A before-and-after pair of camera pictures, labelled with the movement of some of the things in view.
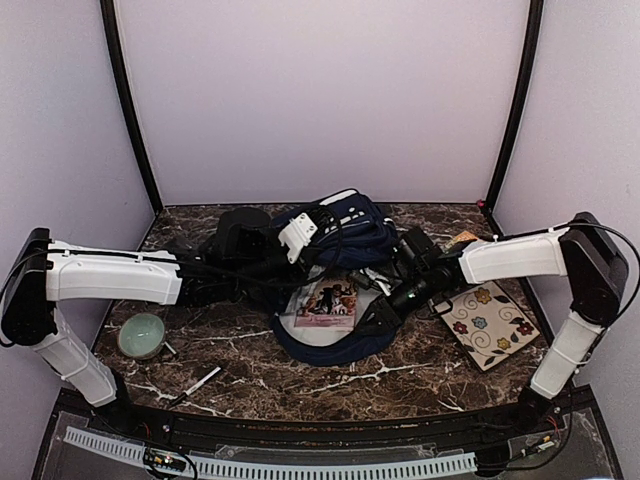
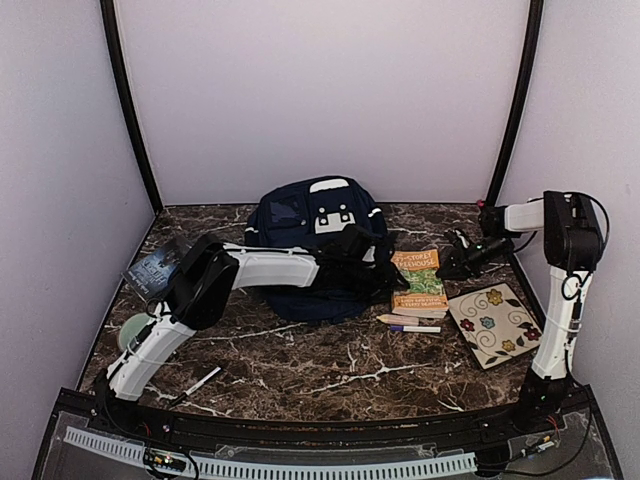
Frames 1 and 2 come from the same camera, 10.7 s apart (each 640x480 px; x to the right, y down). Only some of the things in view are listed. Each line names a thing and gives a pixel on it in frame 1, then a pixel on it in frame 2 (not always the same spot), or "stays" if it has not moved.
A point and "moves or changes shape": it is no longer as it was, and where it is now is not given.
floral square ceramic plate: x=490 y=325 stays
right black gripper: x=386 y=314 -> x=456 y=262
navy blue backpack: x=354 y=241 -> x=303 y=214
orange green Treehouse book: x=463 y=237 moves or changes shape
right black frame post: x=525 y=104 stays
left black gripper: x=304 y=266 -> x=385 y=283
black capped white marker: x=191 y=388 stays
